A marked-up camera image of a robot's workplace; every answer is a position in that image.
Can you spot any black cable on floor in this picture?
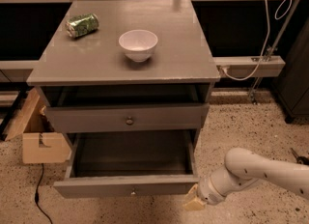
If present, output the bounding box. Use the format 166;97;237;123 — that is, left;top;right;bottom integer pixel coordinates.
34;163;54;224

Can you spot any green soda can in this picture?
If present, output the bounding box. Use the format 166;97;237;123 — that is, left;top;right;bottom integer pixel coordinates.
65;14;99;39

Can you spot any white bowl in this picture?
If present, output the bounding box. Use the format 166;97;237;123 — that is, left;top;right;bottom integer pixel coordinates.
119;30;158;63

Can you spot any grey top drawer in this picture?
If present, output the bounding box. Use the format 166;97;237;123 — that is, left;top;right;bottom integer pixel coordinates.
45;104;210;133

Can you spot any dark cabinet at right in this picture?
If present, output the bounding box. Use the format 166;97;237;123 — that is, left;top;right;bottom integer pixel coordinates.
272;18;309;124

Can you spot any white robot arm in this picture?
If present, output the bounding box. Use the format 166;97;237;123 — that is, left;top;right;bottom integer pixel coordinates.
183;148;309;211

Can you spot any metal diagonal rod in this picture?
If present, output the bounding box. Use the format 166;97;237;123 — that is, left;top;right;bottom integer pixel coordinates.
248;0;300;105

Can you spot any grey drawer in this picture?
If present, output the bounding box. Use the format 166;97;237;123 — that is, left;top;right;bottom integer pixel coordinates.
45;104;210;133
54;130;198;198

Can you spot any black caster wheel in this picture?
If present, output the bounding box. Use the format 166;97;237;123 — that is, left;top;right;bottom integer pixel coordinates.
291;149;309;165

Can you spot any grey wooden drawer cabinet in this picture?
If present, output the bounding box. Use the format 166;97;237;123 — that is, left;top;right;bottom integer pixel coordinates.
26;0;222;180

